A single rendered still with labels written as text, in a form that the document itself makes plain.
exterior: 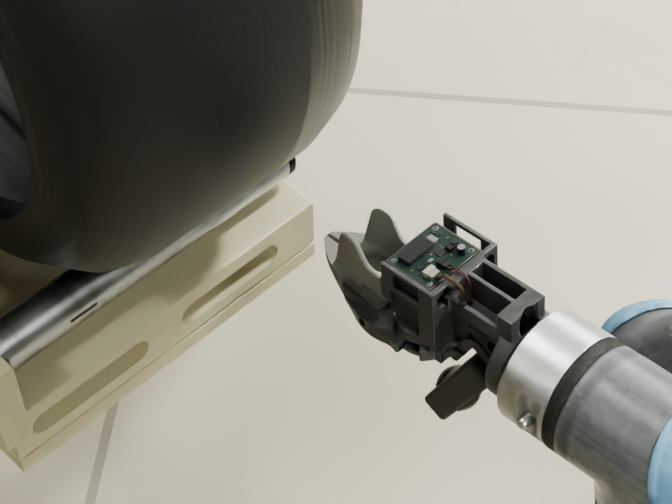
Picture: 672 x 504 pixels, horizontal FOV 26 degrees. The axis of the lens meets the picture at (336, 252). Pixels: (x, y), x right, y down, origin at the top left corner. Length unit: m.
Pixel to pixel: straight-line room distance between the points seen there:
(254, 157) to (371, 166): 1.50
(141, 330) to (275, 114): 0.30
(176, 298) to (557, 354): 0.44
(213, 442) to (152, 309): 0.96
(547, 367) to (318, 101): 0.28
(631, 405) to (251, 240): 0.50
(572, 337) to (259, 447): 1.28
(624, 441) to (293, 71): 0.35
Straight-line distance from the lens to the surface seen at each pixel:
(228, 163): 1.08
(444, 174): 2.60
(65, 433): 1.33
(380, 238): 1.14
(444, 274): 1.04
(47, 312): 1.26
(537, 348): 1.01
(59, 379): 1.28
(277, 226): 1.37
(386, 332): 1.10
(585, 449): 1.00
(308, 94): 1.10
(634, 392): 0.99
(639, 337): 1.16
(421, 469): 2.23
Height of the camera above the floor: 1.90
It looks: 50 degrees down
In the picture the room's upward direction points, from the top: straight up
